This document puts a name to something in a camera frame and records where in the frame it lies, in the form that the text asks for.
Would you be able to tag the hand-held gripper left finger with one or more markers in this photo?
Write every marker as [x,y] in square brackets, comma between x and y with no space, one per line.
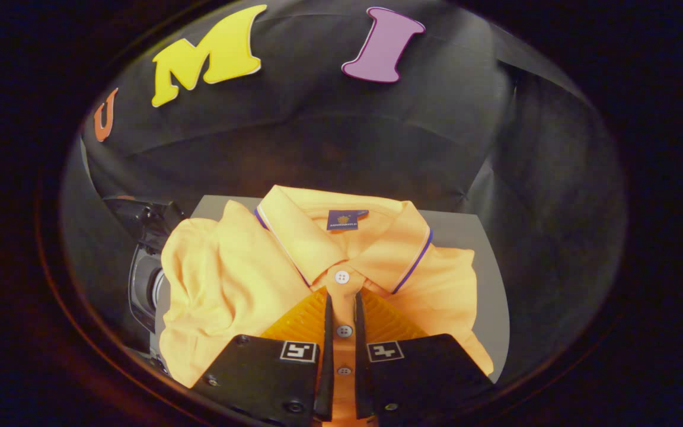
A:
[325,356]

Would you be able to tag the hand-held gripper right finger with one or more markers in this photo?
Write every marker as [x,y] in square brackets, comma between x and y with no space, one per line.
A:
[360,356]

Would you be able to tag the orange polo shirt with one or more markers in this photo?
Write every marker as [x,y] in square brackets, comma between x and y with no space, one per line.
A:
[229,284]

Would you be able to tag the dark grey washing machine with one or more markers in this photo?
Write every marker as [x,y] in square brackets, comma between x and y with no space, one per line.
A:
[146,225]

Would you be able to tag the grey cabinet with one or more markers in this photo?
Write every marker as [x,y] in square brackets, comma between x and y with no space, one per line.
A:
[484,279]

